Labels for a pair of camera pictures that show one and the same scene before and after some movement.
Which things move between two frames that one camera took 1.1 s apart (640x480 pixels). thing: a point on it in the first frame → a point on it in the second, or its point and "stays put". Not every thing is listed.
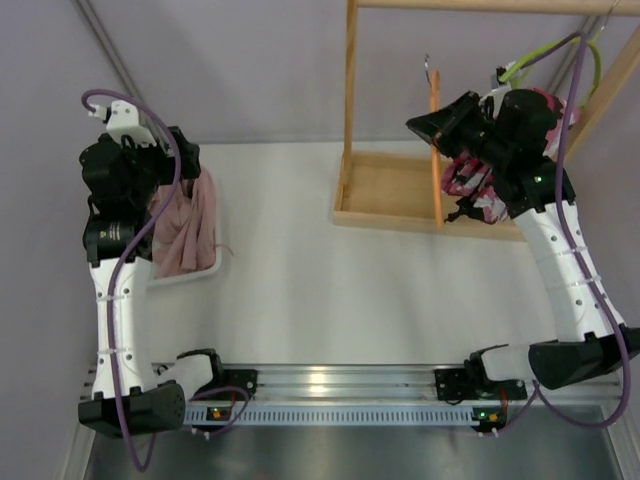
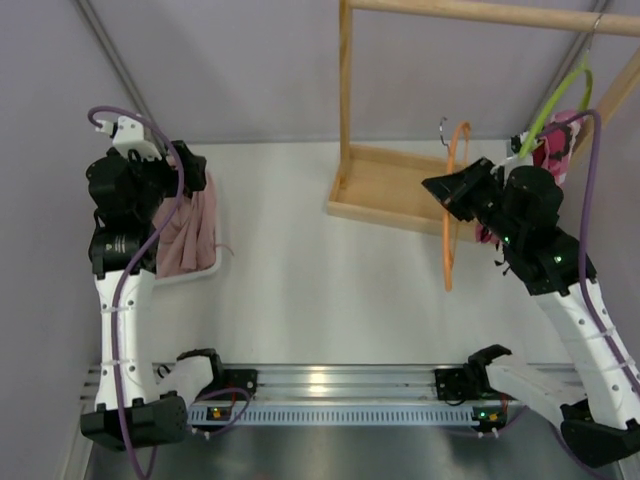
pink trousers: x=184 y=234 stays put
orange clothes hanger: x=434 y=79 → x=467 y=147
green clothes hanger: x=518 y=65 → x=583 y=65
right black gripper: x=460 y=122 → x=470 y=192
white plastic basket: x=153 y=276 stays put
